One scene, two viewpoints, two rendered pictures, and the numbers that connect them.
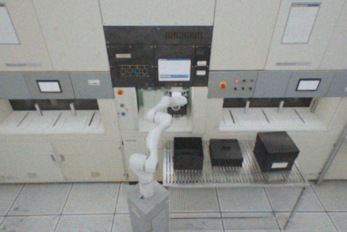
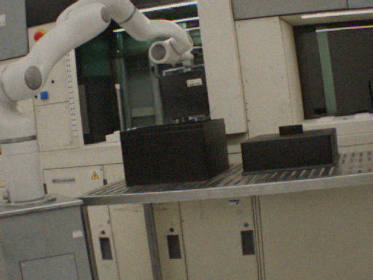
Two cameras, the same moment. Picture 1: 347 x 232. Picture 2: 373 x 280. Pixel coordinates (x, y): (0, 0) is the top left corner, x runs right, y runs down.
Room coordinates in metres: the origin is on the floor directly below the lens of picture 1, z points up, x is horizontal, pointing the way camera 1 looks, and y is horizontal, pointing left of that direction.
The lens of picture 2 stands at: (-0.32, -0.83, 1.00)
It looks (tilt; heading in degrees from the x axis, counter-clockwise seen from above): 3 degrees down; 18
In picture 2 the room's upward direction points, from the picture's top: 7 degrees counter-clockwise
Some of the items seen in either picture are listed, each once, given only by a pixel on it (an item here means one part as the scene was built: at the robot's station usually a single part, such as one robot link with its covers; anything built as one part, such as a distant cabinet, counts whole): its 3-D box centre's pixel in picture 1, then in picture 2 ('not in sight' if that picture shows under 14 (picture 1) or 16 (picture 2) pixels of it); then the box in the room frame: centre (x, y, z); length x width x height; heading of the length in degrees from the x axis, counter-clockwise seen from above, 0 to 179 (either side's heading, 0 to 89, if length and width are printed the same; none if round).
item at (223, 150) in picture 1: (225, 150); (292, 145); (1.75, -0.52, 0.83); 0.29 x 0.29 x 0.13; 0
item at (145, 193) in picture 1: (146, 186); (22, 172); (1.30, 0.21, 0.85); 0.19 x 0.19 x 0.18
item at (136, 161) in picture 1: (141, 167); (8, 103); (1.31, 0.25, 1.07); 0.19 x 0.12 x 0.24; 71
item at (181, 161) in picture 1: (188, 152); (176, 151); (1.70, -0.15, 0.85); 0.28 x 0.28 x 0.17; 89
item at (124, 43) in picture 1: (162, 101); (165, 109); (2.42, 0.12, 0.98); 0.95 x 0.88 x 1.95; 1
